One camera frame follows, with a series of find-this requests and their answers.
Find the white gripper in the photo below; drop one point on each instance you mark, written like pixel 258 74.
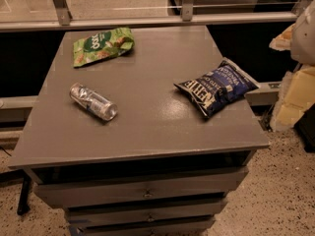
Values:
pixel 304 38

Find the blue kettle chips bag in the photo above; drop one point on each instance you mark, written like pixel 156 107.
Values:
pixel 218 88

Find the top grey drawer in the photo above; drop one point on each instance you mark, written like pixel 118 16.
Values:
pixel 84 194

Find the grey drawer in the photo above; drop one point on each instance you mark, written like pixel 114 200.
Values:
pixel 198 223
pixel 147 214
pixel 84 194

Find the grey drawer cabinet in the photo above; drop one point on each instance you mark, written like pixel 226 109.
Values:
pixel 157 133

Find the green snack bag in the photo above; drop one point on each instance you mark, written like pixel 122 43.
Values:
pixel 101 46

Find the bottom grey drawer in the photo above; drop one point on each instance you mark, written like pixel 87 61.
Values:
pixel 198 223

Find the middle grey drawer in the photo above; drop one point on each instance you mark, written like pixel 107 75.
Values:
pixel 147 214

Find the black stand leg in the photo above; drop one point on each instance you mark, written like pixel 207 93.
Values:
pixel 24 178

